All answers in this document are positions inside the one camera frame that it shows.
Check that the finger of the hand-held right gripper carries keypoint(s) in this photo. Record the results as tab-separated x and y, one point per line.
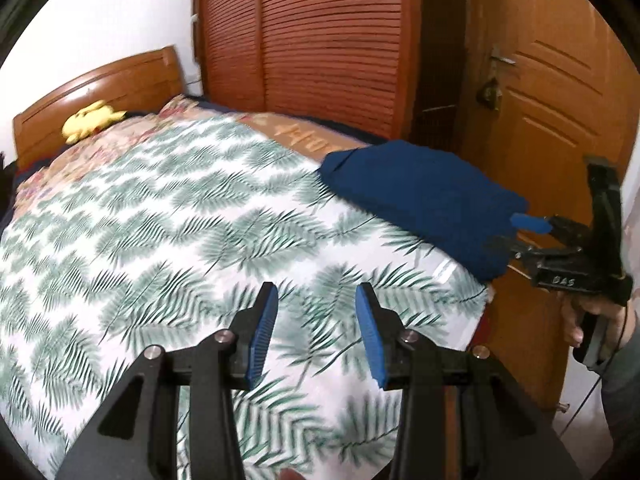
530	222
505	245

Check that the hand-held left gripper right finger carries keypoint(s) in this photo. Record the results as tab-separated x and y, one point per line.
372	340

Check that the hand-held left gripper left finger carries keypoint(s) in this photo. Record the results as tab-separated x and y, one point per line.
262	335

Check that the blue suit jacket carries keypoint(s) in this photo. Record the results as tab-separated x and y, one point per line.
425	200

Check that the person's right forearm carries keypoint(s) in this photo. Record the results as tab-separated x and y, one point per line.
622	395

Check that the person's right hand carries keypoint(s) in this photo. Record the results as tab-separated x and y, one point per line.
572	322

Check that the wooden door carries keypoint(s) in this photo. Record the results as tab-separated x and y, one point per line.
550	110

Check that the brass door lock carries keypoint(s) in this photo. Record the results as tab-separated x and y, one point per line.
490	92

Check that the orange patterned blanket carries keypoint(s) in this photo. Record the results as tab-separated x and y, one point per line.
300	135

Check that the floral blanket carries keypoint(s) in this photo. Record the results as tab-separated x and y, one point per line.
115	147

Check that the yellow plush toy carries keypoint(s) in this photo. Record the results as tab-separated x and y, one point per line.
90	120

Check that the wooden louvered wardrobe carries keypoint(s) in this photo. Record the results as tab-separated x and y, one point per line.
310	35

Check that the wooden bed headboard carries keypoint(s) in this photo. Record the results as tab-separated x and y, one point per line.
100	80

